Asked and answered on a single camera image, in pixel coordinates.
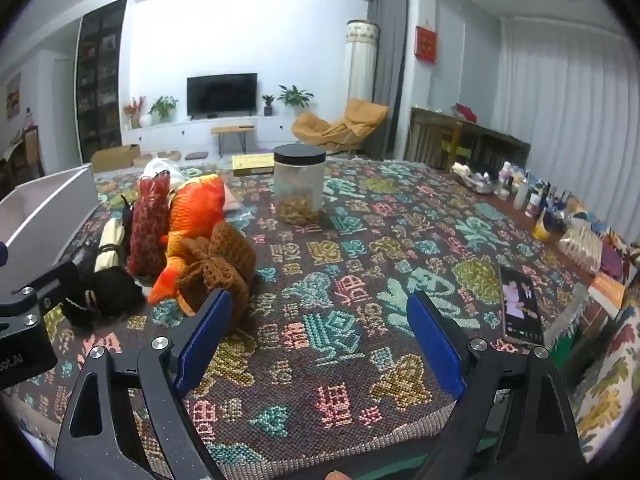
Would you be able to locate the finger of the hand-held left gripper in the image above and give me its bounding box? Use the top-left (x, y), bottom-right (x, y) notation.
top-left (0, 259), bottom-right (83, 332)

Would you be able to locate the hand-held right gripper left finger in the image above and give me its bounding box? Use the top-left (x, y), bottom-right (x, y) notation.
top-left (54, 287), bottom-right (234, 480)

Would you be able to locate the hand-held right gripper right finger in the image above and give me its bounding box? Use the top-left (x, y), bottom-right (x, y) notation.
top-left (406, 290), bottom-right (588, 480)

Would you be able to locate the black plush toy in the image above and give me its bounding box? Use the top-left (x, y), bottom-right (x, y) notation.
top-left (61, 265), bottom-right (147, 329)

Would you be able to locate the white storage box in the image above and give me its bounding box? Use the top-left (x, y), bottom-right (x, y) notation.
top-left (0, 166), bottom-right (97, 297)

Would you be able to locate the orange fish plush toy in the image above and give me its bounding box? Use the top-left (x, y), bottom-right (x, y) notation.
top-left (147, 174), bottom-right (227, 306)

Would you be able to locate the brown knitted bow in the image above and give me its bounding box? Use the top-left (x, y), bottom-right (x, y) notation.
top-left (175, 221), bottom-right (257, 334)

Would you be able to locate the cream fabric bundle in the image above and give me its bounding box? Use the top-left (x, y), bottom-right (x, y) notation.
top-left (96, 216), bottom-right (127, 269)

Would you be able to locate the patterned cross-stitch tablecloth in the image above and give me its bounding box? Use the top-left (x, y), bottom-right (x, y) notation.
top-left (0, 154), bottom-right (603, 480)

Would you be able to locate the smartphone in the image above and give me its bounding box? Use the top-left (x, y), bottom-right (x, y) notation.
top-left (499, 265), bottom-right (546, 346)

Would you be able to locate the red knitted bag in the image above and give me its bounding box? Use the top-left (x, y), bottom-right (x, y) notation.
top-left (128, 171), bottom-right (174, 277)

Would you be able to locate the wooden dining chair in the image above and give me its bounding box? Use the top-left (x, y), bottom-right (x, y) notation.
top-left (0, 124), bottom-right (41, 187)

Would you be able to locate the white plush item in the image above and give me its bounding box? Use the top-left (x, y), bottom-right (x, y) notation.
top-left (139, 157), bottom-right (186, 187)

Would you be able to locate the row of cosmetic bottles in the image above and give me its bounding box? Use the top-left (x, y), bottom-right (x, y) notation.
top-left (451, 159), bottom-right (583, 243)

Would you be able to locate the clear jar with black lid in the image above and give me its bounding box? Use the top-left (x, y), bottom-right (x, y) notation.
top-left (273, 144), bottom-right (326, 225)

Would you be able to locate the yellow flat box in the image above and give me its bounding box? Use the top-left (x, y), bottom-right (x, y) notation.
top-left (231, 153), bottom-right (276, 177)

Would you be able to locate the floral patterned sofa cover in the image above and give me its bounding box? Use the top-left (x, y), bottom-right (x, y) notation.
top-left (550, 205), bottom-right (640, 463)

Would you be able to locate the red flower bouquet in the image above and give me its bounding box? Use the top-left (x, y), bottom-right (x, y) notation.
top-left (123, 95), bottom-right (147, 130)

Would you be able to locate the green stool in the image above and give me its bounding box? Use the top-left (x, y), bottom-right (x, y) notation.
top-left (439, 132), bottom-right (474, 167)

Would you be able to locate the white tv cabinet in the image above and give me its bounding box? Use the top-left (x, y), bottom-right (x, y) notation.
top-left (121, 114), bottom-right (302, 160)

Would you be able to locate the small wooden side table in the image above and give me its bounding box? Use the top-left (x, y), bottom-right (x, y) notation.
top-left (210, 124), bottom-right (257, 157)

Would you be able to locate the dark glass display cabinet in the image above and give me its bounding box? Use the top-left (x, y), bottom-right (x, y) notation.
top-left (74, 0), bottom-right (129, 164)

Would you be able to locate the green potted plant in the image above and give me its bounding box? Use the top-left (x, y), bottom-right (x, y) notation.
top-left (148, 95), bottom-right (179, 124)

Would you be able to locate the dark wooden desk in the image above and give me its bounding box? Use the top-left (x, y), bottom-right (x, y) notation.
top-left (407, 106), bottom-right (532, 172)

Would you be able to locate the black television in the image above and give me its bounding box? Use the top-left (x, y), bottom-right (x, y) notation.
top-left (186, 73), bottom-right (259, 119)

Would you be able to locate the orange lounge chair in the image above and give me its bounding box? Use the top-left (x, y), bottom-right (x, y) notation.
top-left (291, 98), bottom-right (390, 154)

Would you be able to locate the large leafy potted plant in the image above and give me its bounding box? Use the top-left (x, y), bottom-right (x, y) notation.
top-left (277, 84), bottom-right (315, 110)

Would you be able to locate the white sheer curtain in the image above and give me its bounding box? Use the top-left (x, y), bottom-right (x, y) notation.
top-left (499, 14), bottom-right (637, 243)

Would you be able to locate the grey curtain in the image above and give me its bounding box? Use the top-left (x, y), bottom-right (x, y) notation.
top-left (366, 0), bottom-right (411, 159)

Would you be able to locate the white standing air conditioner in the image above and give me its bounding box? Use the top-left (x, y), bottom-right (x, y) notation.
top-left (345, 19), bottom-right (381, 107)

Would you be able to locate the framed wall picture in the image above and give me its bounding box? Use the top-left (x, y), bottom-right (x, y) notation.
top-left (5, 72), bottom-right (22, 121)

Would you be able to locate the red wall hanging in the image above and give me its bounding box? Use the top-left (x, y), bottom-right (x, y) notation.
top-left (413, 22), bottom-right (439, 65)

